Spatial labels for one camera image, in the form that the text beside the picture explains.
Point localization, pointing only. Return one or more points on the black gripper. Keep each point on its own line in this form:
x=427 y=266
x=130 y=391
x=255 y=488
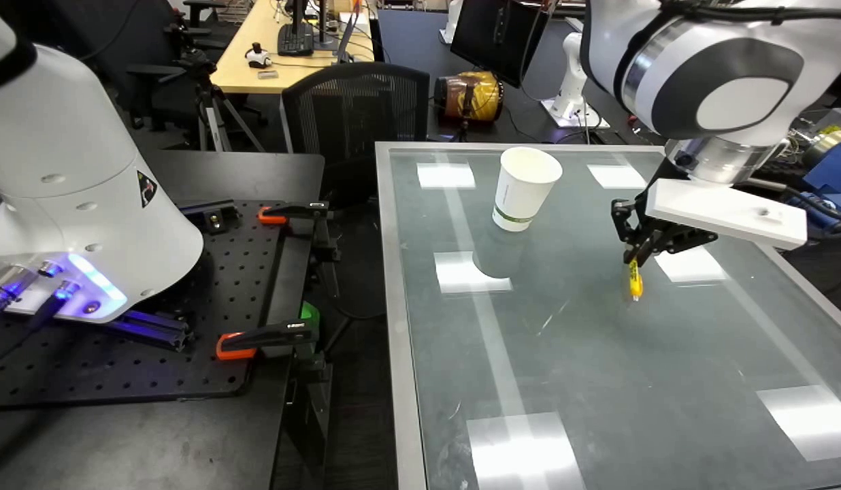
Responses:
x=659 y=237

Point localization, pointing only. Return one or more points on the yellow pen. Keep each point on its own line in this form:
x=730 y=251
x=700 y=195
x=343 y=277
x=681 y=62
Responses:
x=635 y=284

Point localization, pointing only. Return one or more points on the white idle robot arm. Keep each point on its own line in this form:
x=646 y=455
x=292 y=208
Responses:
x=578 y=82

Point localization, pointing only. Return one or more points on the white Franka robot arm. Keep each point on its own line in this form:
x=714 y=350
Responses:
x=74 y=182

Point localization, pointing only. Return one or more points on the white paper cup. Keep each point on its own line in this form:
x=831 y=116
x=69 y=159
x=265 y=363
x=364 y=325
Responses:
x=526 y=191

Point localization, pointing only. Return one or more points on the glass top table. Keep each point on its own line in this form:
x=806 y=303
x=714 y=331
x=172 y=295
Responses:
x=620 y=383

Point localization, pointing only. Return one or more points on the blue plastic object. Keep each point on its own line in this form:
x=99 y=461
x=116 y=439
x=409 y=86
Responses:
x=828 y=186

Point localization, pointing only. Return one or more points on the shiny gold round object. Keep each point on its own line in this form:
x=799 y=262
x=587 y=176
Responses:
x=478 y=100

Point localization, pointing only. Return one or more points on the large black monitor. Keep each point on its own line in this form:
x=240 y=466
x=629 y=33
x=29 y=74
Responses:
x=503 y=37

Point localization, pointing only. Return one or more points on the black mesh office chair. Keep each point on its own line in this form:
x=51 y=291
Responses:
x=354 y=126

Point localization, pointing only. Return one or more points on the small green object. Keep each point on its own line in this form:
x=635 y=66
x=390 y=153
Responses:
x=308 y=316

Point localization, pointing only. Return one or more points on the orange black bar clamp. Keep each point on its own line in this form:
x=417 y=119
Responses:
x=286 y=217
x=258 y=342

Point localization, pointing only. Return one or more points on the small black block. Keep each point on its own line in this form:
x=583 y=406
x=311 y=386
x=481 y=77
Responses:
x=222 y=220

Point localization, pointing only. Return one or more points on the wooden desk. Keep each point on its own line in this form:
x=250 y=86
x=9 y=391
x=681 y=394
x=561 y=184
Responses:
x=258 y=63

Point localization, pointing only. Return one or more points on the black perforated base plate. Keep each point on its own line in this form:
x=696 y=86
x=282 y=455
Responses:
x=120 y=371

